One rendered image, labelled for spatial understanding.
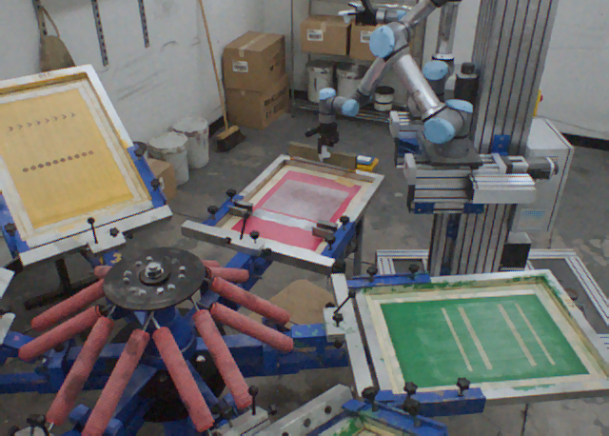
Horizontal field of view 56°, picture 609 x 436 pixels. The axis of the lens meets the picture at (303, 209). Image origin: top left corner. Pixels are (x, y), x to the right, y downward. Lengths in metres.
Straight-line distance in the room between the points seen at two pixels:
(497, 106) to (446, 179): 0.41
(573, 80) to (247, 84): 3.00
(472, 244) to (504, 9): 1.17
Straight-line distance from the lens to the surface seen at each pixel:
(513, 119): 2.79
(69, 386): 1.75
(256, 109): 5.77
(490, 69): 2.67
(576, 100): 5.91
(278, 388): 3.15
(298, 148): 2.88
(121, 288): 1.77
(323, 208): 2.71
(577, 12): 5.70
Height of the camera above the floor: 2.39
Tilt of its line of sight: 32 degrees down
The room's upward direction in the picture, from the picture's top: straight up
